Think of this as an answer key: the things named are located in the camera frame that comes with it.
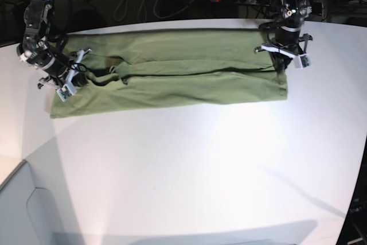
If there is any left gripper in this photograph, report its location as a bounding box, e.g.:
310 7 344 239
254 25 313 73

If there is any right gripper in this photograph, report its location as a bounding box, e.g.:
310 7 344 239
37 48 91 102

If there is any green T-shirt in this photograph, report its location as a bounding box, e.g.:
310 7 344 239
50 29 288 119

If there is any grey panel at table corner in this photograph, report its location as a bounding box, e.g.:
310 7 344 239
1 161 85 244

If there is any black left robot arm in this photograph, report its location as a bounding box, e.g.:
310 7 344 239
254 0 313 73

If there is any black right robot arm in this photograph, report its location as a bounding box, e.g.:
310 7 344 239
17 0 91 102

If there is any grey cable on floor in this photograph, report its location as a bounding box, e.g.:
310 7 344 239
114 0 198 22

